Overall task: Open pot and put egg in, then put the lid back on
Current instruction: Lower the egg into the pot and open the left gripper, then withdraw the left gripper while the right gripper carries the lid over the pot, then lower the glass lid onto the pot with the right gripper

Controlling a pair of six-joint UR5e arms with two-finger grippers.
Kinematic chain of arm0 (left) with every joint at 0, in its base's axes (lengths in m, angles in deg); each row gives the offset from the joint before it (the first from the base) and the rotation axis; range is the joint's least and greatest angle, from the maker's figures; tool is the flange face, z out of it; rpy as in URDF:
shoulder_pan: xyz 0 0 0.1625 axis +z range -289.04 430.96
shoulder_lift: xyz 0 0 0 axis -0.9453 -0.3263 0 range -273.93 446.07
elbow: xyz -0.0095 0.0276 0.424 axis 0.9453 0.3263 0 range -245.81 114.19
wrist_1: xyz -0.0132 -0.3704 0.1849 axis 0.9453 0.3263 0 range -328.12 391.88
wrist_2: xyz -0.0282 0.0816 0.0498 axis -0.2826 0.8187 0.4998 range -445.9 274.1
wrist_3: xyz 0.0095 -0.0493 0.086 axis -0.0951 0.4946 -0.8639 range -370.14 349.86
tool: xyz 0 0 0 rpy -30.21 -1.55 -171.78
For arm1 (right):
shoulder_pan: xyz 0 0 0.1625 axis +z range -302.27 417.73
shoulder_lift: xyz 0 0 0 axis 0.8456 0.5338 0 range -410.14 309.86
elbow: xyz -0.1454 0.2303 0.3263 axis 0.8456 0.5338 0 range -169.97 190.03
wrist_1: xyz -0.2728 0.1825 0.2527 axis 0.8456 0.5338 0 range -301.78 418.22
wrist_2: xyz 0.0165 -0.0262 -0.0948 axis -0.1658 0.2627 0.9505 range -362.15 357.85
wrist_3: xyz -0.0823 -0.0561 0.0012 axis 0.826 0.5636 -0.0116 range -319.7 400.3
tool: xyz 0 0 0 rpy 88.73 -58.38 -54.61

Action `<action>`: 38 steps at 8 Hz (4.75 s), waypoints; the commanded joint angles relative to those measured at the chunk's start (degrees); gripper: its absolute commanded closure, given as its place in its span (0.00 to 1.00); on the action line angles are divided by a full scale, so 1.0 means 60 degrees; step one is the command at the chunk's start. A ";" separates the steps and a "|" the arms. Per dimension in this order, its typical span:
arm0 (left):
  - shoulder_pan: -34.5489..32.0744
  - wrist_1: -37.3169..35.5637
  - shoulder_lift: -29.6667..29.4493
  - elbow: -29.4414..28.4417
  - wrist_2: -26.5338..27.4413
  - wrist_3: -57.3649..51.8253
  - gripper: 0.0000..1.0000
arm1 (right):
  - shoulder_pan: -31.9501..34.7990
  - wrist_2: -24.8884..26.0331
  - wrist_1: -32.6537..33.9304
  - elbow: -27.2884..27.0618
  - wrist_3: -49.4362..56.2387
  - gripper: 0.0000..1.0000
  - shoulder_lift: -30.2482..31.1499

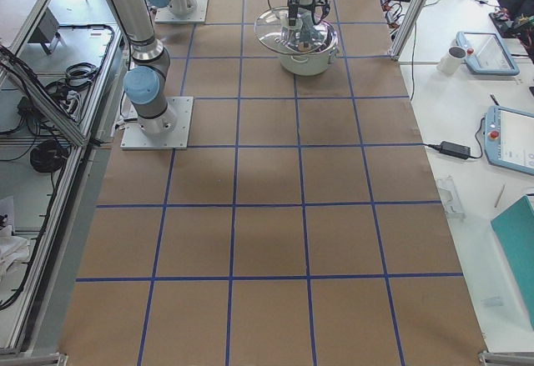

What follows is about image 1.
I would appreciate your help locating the blue teach pendant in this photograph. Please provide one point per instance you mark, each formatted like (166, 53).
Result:
(487, 54)
(508, 139)

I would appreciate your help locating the clear plastic holder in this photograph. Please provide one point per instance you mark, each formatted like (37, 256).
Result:
(450, 198)

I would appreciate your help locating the aluminium frame post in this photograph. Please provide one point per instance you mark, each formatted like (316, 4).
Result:
(406, 28)

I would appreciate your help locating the brown paper table mat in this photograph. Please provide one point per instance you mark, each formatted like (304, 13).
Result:
(301, 226)

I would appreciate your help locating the white mug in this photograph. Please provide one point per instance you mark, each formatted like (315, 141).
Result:
(452, 60)

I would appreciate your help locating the black power adapter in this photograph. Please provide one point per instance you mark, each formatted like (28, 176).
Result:
(455, 150)

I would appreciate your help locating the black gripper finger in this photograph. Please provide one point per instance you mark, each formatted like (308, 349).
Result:
(314, 17)
(293, 9)

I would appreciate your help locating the glass pot lid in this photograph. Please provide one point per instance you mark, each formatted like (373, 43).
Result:
(276, 31)

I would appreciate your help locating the pale green cooking pot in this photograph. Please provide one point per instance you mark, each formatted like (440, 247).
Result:
(311, 64)

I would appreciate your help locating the teal box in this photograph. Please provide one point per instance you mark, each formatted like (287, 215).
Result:
(514, 230)

